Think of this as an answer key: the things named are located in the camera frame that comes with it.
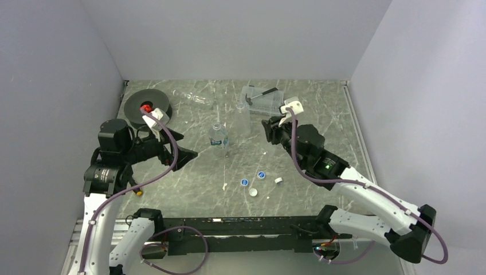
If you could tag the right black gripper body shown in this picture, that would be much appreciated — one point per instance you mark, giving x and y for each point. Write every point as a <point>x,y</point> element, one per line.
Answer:
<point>282,134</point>

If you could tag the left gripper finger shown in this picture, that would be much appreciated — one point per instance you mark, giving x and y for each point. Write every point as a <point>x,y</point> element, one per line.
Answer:
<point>176,135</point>
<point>184,157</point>

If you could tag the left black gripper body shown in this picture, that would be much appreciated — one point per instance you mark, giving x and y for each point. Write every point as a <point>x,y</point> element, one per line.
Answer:
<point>165,157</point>

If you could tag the labelled water bottle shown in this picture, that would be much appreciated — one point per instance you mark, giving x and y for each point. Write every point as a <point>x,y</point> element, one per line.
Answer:
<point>218,137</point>

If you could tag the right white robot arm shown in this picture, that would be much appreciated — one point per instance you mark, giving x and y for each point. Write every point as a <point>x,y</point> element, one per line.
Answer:
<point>404,227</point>

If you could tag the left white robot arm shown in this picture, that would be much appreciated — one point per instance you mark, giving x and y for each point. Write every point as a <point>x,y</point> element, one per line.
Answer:
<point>109,174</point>

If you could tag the clear plastic tray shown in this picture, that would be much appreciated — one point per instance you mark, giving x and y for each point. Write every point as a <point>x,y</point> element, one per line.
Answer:
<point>267,105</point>

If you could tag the small hammer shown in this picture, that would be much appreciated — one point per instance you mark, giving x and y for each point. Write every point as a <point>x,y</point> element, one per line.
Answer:
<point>249,100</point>

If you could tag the yellow tipped screwdriver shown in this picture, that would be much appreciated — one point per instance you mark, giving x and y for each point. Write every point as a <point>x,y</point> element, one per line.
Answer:
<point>138,191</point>

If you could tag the black spool disc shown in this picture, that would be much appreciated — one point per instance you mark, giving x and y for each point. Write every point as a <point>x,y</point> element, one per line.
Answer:
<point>153,98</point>

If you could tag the loose white cap near front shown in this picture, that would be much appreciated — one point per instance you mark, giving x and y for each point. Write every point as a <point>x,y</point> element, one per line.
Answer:
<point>253,192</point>

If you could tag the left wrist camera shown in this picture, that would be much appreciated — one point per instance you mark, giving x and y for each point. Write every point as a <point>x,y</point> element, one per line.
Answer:
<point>159,115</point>

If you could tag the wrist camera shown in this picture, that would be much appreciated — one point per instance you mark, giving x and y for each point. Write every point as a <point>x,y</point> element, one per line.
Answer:
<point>159,115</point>
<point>291,107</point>

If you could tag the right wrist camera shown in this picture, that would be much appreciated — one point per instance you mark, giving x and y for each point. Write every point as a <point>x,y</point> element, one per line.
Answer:
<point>291,107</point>

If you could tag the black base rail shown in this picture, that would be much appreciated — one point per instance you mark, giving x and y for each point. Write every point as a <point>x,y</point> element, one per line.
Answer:
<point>298,234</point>

